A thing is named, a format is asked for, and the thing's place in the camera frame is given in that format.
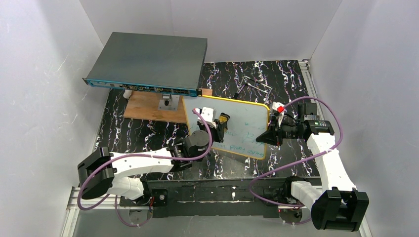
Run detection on yellow black eraser pad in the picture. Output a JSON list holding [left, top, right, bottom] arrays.
[[218, 113, 230, 124]]

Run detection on yellow-framed whiteboard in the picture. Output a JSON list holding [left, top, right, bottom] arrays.
[[183, 96, 269, 159]]

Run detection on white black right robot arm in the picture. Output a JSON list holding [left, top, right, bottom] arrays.
[[256, 102, 369, 232]]

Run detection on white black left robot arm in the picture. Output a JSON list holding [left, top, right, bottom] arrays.
[[77, 114, 229, 200]]

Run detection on plywood board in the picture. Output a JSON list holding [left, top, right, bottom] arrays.
[[124, 88, 213, 124]]

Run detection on green white cylinder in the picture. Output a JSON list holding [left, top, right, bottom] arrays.
[[123, 89, 132, 100]]

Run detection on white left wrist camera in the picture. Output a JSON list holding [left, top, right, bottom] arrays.
[[195, 107, 216, 128]]

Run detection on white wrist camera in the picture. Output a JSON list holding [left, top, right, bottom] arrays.
[[195, 107, 216, 128], [270, 102, 285, 127]]

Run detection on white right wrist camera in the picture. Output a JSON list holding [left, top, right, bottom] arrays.
[[270, 102, 285, 127]]

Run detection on black grey wire stripper pliers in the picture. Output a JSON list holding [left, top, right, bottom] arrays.
[[231, 76, 273, 105]]

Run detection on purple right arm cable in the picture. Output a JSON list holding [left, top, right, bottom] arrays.
[[248, 96, 344, 226]]

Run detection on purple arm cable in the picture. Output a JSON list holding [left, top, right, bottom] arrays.
[[248, 96, 344, 226], [77, 108, 213, 228]]

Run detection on grey metal stand bracket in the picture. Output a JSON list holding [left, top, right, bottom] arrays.
[[158, 94, 180, 111]]

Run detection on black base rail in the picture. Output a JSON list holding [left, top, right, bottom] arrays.
[[69, 176, 364, 218]]

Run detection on grey blue network switch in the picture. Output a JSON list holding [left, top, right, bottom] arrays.
[[83, 32, 208, 97]]

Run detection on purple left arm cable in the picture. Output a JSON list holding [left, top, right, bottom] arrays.
[[77, 108, 213, 228]]

